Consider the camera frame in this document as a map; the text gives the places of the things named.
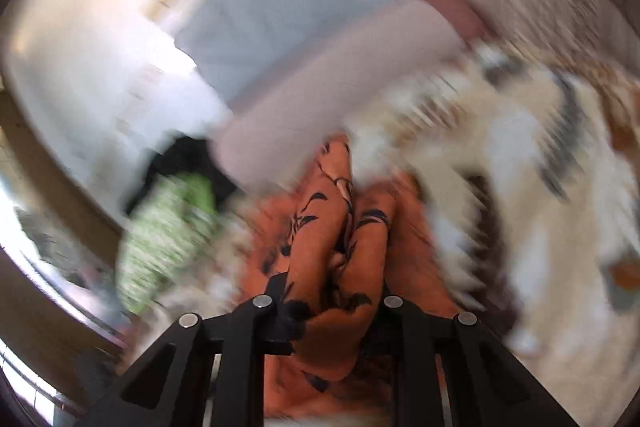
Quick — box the leaf print blanket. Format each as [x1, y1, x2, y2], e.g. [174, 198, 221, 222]
[345, 42, 640, 427]

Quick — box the wooden door with glass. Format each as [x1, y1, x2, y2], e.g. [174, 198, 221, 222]
[0, 87, 151, 427]

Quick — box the green checkered pillow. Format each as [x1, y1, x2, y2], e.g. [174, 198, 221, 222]
[116, 174, 221, 315]

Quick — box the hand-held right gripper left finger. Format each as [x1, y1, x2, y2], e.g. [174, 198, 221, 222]
[75, 274, 301, 427]

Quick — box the orange floral blouse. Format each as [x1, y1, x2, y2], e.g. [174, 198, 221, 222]
[235, 134, 481, 423]

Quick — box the black cloth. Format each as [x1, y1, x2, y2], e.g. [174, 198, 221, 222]
[135, 138, 236, 208]

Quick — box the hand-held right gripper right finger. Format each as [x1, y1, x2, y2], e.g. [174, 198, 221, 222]
[365, 294, 581, 427]

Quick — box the grey pillow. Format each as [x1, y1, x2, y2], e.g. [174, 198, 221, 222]
[175, 0, 426, 112]

